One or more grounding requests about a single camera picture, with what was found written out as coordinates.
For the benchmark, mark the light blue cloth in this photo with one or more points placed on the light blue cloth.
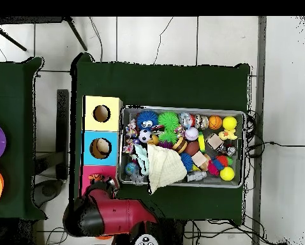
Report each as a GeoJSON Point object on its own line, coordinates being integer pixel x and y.
{"type": "Point", "coordinates": [142, 155]}

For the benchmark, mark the cream white waffle cloth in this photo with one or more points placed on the cream white waffle cloth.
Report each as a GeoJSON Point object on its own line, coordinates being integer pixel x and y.
{"type": "Point", "coordinates": [165, 166]}

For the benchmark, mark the orange striped tiger plush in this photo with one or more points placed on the orange striped tiger plush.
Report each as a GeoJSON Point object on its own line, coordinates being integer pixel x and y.
{"type": "Point", "coordinates": [95, 178]}

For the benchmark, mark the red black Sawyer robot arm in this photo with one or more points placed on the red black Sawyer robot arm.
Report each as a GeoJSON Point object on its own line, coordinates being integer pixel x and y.
{"type": "Point", "coordinates": [116, 214]}

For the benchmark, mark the wooden box with three holes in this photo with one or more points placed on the wooden box with three holes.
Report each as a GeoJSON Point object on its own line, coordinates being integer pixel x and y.
{"type": "Point", "coordinates": [101, 153]}

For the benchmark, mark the small soccer ball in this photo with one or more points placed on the small soccer ball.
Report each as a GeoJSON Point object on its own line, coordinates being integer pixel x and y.
{"type": "Point", "coordinates": [144, 136]}

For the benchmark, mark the blue spiky ball with eyes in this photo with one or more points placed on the blue spiky ball with eyes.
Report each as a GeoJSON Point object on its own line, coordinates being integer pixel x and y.
{"type": "Point", "coordinates": [147, 119]}

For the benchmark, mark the large green spiky ball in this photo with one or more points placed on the large green spiky ball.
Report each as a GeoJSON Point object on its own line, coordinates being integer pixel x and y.
{"type": "Point", "coordinates": [168, 120]}

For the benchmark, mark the toy hamburger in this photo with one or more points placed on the toy hamburger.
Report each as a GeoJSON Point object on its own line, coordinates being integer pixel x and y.
{"type": "Point", "coordinates": [180, 146]}

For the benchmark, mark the plain wooden cube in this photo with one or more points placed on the plain wooden cube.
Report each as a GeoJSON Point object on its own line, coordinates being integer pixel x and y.
{"type": "Point", "coordinates": [199, 158]}

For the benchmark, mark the small orange basketball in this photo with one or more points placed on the small orange basketball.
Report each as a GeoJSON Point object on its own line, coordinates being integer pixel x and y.
{"type": "Point", "coordinates": [215, 122]}

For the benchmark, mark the yellow duck plush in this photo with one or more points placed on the yellow duck plush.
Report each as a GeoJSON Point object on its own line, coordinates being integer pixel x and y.
{"type": "Point", "coordinates": [228, 135]}

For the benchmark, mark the yellow foam ball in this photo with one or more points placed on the yellow foam ball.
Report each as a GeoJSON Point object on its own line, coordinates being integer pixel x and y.
{"type": "Point", "coordinates": [229, 122]}

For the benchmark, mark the black upright panel stand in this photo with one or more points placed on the black upright panel stand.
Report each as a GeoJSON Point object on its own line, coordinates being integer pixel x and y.
{"type": "Point", "coordinates": [62, 114]}

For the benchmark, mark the black tripod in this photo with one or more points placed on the black tripod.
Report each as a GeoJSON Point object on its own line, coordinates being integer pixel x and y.
{"type": "Point", "coordinates": [77, 34]}

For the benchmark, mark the dark green side tablecloth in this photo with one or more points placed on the dark green side tablecloth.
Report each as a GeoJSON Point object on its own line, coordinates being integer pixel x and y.
{"type": "Point", "coordinates": [12, 76]}

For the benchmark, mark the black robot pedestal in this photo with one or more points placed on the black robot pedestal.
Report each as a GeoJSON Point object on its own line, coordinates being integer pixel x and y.
{"type": "Point", "coordinates": [175, 233]}

